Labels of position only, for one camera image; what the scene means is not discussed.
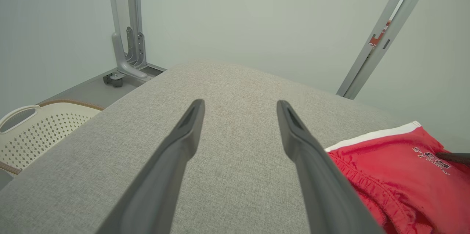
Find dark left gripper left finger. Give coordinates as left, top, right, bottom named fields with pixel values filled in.
left=95, top=98, right=206, bottom=234

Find red shorts white stripes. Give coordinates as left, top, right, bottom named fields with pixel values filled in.
left=325, top=120, right=470, bottom=234

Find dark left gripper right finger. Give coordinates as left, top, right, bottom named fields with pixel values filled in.
left=276, top=100, right=386, bottom=234

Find cream perforated laundry basket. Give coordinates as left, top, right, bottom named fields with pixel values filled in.
left=0, top=99, right=105, bottom=176

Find grey metal post curved foot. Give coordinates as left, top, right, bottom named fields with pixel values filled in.
left=106, top=0, right=168, bottom=82

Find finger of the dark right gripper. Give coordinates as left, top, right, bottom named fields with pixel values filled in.
left=435, top=152, right=470, bottom=165

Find grey metal partition post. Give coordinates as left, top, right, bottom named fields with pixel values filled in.
left=336, top=0, right=437, bottom=100

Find black caster wheel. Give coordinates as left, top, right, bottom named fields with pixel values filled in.
left=103, top=73, right=126, bottom=88

